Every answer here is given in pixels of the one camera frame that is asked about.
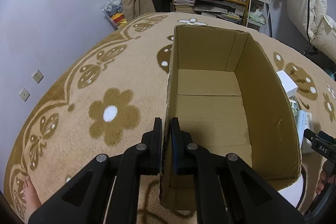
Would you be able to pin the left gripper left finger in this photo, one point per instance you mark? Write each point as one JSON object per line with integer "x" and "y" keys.
{"x": 153, "y": 142}

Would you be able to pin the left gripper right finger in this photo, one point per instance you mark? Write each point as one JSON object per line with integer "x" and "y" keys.
{"x": 179, "y": 142}

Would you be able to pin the large white power adapter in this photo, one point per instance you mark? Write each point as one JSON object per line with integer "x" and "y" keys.
{"x": 289, "y": 86}

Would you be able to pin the cardboard box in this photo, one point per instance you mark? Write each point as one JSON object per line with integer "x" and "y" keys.
{"x": 227, "y": 96}

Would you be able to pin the round green tin can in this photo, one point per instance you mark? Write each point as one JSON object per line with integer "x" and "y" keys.
{"x": 294, "y": 105}

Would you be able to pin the person's right hand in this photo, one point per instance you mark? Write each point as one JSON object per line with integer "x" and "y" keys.
{"x": 324, "y": 178}

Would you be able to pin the person's bare foot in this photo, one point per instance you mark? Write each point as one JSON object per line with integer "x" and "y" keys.
{"x": 31, "y": 198}

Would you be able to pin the white metal trolley cart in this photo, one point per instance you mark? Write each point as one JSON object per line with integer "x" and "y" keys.
{"x": 258, "y": 14}

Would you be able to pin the clear bag of toys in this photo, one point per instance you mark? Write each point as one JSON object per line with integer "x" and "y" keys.
{"x": 113, "y": 10}

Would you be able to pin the stack of books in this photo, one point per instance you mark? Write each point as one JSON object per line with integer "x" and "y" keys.
{"x": 185, "y": 6}

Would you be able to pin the cream hanging coat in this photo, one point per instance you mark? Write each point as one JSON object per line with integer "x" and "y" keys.
{"x": 311, "y": 19}

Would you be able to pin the wall socket plate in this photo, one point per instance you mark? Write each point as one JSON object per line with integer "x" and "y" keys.
{"x": 37, "y": 76}
{"x": 24, "y": 94}

